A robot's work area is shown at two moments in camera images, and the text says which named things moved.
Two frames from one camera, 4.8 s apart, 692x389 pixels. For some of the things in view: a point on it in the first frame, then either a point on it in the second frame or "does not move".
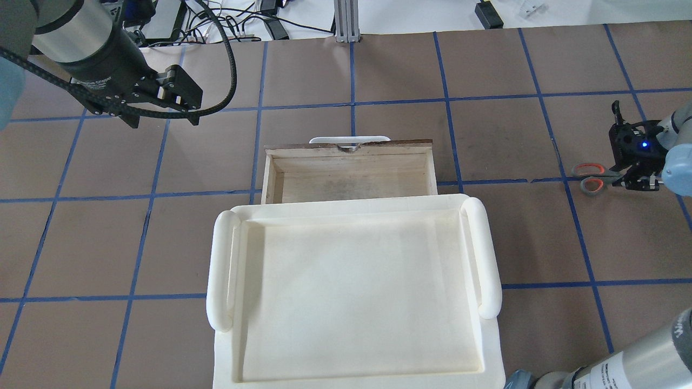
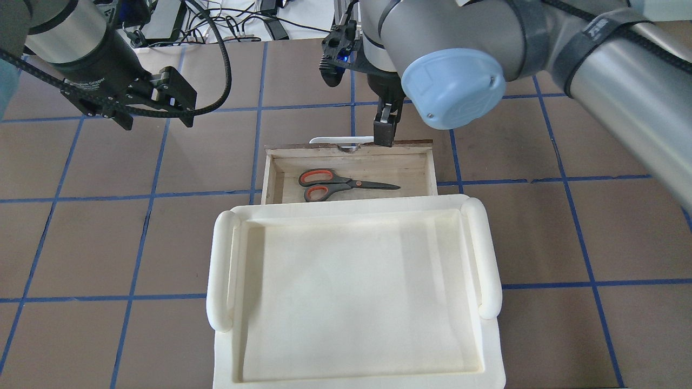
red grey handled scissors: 594,176 to 325,182
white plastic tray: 381,291 does not move
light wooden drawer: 390,168 does not move
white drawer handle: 348,143 does not move
